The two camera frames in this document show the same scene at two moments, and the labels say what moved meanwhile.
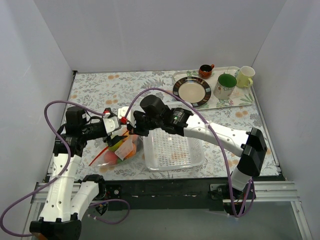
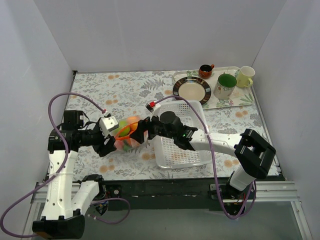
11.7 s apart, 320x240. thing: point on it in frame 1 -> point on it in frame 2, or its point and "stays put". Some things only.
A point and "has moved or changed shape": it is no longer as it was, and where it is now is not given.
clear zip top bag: (124, 151) has moved or changed shape
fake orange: (132, 153) has moved or changed shape
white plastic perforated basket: (164, 151) has moved or changed shape
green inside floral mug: (225, 86) stays put
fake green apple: (116, 146) has moved or changed shape
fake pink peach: (110, 157) -> (119, 144)
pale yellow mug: (244, 78) stays put
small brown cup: (205, 70) stays put
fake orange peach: (126, 134) has moved or changed shape
